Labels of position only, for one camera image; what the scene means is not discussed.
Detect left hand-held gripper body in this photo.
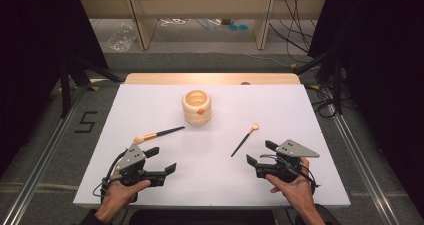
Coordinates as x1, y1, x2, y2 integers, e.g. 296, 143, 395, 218
115, 143, 165, 188

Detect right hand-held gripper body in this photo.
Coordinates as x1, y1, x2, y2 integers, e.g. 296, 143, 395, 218
255, 138, 321, 184

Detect large black-handled makeup brush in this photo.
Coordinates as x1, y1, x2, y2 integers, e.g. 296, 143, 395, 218
133, 125, 186, 145

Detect small black-handled makeup brush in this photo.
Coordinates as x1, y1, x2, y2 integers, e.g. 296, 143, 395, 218
230, 122, 260, 158

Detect cream ribbed brush holder cup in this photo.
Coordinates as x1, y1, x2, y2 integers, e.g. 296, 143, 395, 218
181, 89, 212, 127

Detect person's left hand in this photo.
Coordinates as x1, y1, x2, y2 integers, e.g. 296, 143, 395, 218
94, 179, 152, 223

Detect person's right hand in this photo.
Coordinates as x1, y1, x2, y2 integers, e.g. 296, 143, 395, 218
265, 157, 317, 217

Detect white table board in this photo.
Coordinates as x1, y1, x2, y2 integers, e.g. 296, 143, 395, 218
72, 83, 352, 209

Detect black metal stand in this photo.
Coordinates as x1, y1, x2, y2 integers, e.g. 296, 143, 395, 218
59, 54, 123, 119
293, 46, 345, 116

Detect wooden table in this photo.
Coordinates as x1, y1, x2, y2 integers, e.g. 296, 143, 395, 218
124, 72, 302, 86

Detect clear plastic bag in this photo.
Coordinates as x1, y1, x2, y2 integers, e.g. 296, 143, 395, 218
107, 22, 138, 53

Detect black curtain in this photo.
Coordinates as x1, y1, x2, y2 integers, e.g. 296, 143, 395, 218
308, 0, 424, 218
0, 0, 110, 179

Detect light wooden shelf unit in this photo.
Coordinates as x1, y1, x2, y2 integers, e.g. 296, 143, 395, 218
78, 0, 329, 51

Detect left hand-held gripper cable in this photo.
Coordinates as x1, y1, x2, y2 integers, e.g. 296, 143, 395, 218
92, 148, 130, 199

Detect tangled black cables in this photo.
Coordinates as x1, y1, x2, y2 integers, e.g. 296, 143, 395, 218
305, 81, 355, 119

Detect aluminium floor rail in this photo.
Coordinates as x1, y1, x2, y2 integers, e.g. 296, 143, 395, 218
328, 109, 403, 225
0, 93, 86, 225

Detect thin white floor cable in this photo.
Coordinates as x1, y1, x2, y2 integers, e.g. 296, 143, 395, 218
206, 50, 296, 69

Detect black floor cables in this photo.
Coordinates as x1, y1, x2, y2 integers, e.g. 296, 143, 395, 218
268, 0, 317, 56

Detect white cord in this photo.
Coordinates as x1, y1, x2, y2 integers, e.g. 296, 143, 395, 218
159, 17, 188, 28

